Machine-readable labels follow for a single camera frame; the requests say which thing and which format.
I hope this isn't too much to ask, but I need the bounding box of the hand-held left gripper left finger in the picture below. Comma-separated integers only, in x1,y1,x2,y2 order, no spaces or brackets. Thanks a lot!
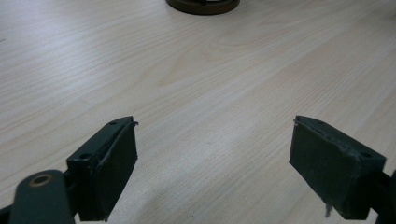
65,116,139,222

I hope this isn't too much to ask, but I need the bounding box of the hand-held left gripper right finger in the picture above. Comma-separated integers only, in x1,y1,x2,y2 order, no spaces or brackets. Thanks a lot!
289,115,387,221

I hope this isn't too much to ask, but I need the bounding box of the dark wooden wire cup holder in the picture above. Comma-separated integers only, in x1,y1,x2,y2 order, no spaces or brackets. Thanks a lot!
164,0,241,16

